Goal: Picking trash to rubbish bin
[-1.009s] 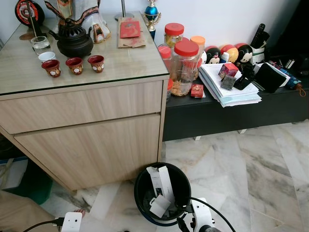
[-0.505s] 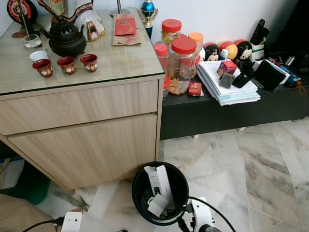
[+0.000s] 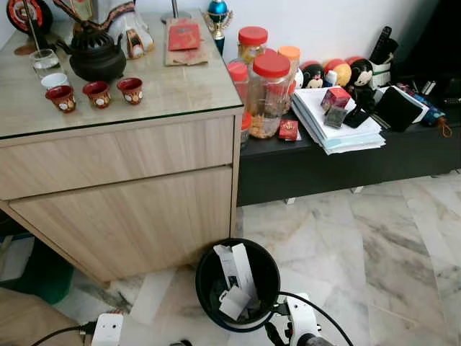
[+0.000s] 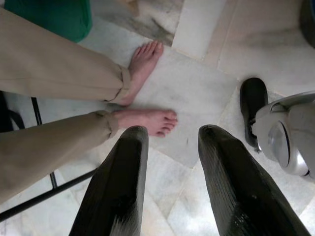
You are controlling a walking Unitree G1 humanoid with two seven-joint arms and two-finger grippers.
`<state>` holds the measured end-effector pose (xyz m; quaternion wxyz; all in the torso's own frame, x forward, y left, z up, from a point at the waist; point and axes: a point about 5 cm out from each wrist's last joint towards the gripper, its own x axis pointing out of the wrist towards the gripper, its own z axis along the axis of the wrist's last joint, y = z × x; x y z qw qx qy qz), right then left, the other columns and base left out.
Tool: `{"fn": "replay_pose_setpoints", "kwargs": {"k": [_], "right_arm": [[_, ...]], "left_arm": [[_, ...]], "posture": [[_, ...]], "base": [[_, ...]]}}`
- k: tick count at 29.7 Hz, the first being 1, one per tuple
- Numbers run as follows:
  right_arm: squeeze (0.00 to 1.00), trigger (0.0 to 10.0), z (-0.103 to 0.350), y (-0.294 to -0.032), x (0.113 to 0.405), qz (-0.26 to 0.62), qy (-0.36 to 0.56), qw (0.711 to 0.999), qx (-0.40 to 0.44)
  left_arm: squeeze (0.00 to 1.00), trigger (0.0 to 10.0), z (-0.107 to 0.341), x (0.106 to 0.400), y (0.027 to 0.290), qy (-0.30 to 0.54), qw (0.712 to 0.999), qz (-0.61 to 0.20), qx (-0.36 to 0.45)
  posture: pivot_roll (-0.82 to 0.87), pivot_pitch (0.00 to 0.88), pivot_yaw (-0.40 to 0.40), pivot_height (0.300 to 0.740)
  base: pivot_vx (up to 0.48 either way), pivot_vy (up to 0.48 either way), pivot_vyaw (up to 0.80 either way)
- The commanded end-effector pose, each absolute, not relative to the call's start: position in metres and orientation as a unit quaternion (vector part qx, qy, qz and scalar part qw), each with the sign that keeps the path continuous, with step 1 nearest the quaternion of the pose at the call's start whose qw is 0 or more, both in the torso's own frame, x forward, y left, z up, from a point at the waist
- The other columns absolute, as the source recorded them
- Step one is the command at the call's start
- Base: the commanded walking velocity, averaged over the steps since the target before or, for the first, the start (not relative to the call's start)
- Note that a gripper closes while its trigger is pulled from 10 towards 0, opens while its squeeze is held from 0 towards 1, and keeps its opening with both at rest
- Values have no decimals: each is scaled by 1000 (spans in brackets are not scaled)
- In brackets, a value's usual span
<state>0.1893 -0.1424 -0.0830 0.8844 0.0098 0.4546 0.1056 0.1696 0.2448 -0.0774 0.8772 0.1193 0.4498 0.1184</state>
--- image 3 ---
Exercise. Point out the small white card piece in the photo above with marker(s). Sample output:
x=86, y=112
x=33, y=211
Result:
x=234, y=304

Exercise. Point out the black mouse plush toy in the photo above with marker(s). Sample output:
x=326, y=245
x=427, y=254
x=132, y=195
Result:
x=312, y=76

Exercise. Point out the clear drinking glass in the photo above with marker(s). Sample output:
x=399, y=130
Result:
x=45, y=63

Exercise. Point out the tan brown fabric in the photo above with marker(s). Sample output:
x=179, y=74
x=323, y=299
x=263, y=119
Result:
x=29, y=321

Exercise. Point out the small flat red box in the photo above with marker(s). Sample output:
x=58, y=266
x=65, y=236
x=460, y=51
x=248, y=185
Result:
x=288, y=130

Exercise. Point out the slim black case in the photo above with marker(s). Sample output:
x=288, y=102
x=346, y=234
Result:
x=358, y=115

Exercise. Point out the large clear jar red lid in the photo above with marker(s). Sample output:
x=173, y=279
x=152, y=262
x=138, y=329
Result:
x=269, y=97

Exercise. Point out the light wooden drawer cabinet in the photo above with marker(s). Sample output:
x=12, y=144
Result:
x=108, y=216

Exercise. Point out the stack of white papers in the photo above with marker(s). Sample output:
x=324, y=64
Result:
x=320, y=133

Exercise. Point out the large black television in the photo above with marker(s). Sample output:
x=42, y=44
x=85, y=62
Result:
x=443, y=36

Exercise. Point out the white robed figurine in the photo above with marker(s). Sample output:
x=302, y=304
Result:
x=130, y=29

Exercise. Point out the small white cup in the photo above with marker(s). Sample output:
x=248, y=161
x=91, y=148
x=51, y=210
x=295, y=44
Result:
x=54, y=80

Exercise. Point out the dark green container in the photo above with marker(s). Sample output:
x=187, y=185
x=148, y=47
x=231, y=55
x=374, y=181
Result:
x=39, y=277

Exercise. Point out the black square pouch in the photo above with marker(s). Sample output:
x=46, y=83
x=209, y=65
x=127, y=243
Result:
x=398, y=108

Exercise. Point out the black incense burner pot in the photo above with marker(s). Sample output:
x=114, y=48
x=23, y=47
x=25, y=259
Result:
x=95, y=58

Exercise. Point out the small red patterned cup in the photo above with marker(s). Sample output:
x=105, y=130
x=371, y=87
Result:
x=130, y=91
x=97, y=95
x=62, y=101

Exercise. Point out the mouse plush with red bow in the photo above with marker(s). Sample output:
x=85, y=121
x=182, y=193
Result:
x=362, y=73

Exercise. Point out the small grey packet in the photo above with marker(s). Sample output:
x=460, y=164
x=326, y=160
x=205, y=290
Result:
x=336, y=117

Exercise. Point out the red packet on wooden stand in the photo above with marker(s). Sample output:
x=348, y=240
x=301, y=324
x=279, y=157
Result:
x=184, y=40

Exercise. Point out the medium clear jar red lid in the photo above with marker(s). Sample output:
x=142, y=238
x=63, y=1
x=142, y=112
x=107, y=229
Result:
x=252, y=42

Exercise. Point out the white holder with black remotes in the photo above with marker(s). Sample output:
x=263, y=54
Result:
x=382, y=61

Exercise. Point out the round black and red ornament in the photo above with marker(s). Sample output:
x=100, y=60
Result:
x=29, y=13

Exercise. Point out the black low TV console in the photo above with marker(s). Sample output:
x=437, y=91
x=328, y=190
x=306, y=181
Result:
x=317, y=169

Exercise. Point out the blue and gold trophy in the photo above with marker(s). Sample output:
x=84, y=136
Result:
x=218, y=21

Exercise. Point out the clear jar orange lid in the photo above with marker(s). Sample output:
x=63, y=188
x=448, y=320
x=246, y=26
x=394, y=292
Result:
x=289, y=59

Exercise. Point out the red cube box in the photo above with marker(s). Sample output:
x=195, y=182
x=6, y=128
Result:
x=336, y=97

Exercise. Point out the round black rubbish bin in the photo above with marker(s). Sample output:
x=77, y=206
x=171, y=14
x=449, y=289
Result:
x=209, y=281

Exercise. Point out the long white carton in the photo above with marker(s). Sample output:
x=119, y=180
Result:
x=234, y=270

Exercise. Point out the orange yellow plush toy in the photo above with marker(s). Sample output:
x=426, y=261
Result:
x=338, y=72

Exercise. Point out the slim clear jar red lid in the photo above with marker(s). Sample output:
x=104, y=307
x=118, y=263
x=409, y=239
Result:
x=238, y=79

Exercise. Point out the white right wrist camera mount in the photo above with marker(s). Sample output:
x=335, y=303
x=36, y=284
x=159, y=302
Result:
x=302, y=317

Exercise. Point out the short jar red lid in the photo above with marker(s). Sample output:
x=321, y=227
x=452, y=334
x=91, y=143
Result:
x=246, y=130

